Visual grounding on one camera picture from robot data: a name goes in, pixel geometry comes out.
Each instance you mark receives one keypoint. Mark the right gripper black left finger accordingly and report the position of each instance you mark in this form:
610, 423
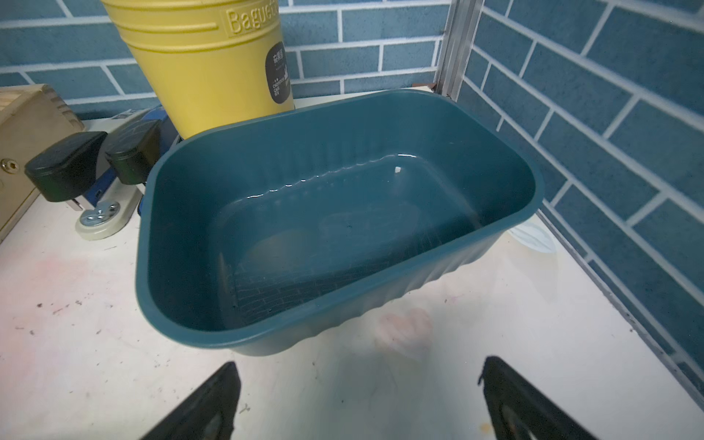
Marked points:
208, 413

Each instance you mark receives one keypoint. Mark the blue black stapler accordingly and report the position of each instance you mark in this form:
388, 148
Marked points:
135, 141

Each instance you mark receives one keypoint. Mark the teal plastic tub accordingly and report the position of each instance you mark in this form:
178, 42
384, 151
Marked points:
258, 235

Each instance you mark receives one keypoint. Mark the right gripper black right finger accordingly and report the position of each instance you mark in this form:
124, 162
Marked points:
519, 411

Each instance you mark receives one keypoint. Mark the white black stapler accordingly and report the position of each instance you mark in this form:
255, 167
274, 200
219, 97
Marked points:
75, 171

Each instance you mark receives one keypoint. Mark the yellow metal bucket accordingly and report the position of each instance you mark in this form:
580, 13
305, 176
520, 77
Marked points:
210, 63

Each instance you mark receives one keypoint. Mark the wooden clothes rack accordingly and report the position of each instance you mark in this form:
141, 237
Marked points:
33, 117

